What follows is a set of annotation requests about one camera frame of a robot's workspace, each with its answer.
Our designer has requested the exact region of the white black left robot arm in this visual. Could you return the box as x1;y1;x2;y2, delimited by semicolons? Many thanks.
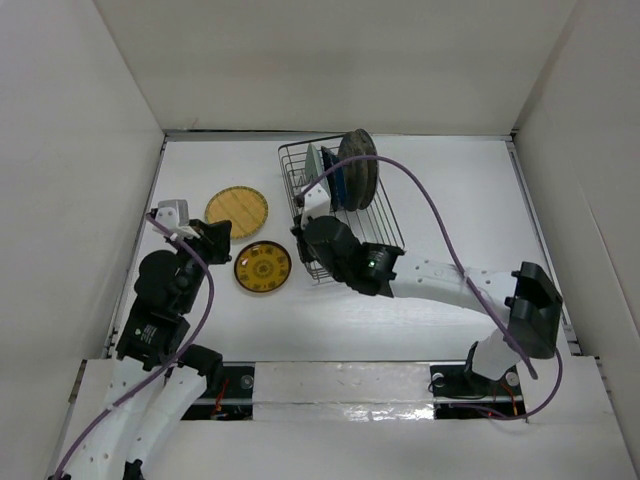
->
52;214;232;479

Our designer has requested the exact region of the grey deer pattern plate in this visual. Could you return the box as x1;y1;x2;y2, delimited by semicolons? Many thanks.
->
338;129;377;211

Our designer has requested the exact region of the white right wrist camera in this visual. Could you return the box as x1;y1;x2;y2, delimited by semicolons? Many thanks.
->
296;185;331;225

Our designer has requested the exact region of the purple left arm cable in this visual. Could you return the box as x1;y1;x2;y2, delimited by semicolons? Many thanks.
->
49;212;217;479

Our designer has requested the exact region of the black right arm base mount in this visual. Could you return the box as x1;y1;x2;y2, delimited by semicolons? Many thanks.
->
428;364;522;400

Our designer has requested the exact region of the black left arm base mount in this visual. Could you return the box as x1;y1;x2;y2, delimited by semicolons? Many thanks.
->
200;363;255;421

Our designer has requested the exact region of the round woven bamboo tray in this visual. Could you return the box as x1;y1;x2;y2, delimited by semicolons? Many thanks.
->
204;186;269;240

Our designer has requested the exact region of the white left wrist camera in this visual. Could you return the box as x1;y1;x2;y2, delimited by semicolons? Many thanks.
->
148;199;199;239

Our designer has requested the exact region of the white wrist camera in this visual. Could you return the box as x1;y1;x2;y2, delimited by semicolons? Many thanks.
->
148;199;199;239
296;185;331;225

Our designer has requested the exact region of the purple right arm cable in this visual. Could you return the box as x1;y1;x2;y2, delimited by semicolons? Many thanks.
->
294;155;565;421

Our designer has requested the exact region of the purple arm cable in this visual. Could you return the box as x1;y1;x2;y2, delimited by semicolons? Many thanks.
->
49;212;217;479
294;155;565;421

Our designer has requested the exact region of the light teal berry plate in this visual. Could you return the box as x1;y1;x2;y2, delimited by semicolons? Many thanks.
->
304;143;324;184

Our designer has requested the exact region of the yellow plate brown rim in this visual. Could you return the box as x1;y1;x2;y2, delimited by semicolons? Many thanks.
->
234;240;292;294

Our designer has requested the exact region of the grey wire dish rack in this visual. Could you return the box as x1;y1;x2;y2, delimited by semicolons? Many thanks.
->
277;133;407;287

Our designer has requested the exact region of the dark blue leaf plate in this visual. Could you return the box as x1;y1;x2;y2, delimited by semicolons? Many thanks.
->
321;146;347;211

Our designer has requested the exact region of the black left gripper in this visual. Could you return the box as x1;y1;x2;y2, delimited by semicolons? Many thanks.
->
168;217;233;311

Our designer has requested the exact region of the blue floral white plate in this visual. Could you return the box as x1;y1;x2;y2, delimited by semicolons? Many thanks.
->
358;150;379;210

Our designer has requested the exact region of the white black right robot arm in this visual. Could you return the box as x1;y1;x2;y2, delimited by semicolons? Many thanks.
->
291;215;563;393

